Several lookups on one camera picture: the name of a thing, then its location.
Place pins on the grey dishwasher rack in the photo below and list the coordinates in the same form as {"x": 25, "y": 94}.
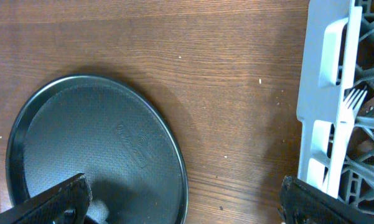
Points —
{"x": 338, "y": 56}

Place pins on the round black tray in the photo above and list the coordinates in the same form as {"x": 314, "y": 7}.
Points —
{"x": 105, "y": 129}

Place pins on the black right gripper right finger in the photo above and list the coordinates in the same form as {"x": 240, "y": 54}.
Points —
{"x": 303, "y": 203}

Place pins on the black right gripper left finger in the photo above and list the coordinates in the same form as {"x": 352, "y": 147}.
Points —
{"x": 66, "y": 202}

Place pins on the white plastic fork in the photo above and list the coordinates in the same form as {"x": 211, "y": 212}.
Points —
{"x": 345, "y": 123}

